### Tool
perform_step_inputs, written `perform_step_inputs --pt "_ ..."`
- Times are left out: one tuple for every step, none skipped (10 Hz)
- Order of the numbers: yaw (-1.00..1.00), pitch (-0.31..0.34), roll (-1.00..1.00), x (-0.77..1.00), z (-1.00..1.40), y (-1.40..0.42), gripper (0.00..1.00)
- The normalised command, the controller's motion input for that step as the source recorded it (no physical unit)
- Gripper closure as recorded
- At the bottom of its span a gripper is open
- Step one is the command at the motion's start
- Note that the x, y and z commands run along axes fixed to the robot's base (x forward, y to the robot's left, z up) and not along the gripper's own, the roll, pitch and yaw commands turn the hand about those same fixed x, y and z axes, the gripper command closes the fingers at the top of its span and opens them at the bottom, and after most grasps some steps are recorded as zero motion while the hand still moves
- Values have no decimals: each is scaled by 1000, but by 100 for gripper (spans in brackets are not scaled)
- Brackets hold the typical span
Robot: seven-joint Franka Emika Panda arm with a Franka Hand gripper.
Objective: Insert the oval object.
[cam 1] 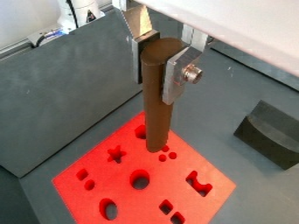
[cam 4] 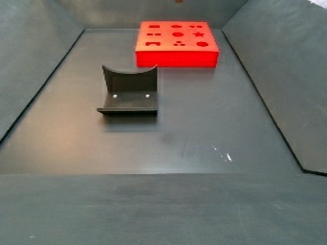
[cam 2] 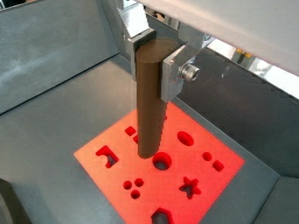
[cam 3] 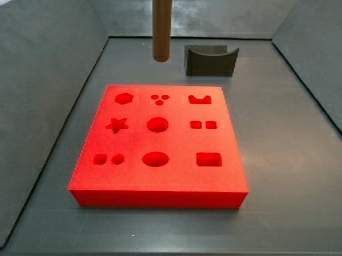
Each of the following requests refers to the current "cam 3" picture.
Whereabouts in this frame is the black curved peg holder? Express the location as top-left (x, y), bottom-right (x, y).
top-left (184, 45), bottom-right (239, 77)

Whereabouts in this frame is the red shape-sorting block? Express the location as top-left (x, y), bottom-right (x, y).
top-left (68, 85), bottom-right (249, 209)

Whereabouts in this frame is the brown oval peg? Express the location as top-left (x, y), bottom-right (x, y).
top-left (152, 0), bottom-right (172, 62)

